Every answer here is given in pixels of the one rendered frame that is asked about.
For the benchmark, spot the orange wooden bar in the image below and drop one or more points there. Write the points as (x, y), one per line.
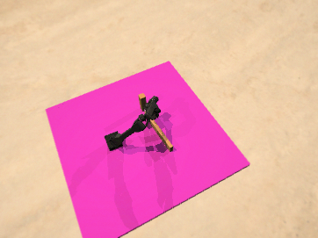
(161, 135)

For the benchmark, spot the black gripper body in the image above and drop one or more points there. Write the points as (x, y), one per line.
(156, 110)

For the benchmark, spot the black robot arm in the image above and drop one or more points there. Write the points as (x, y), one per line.
(138, 126)

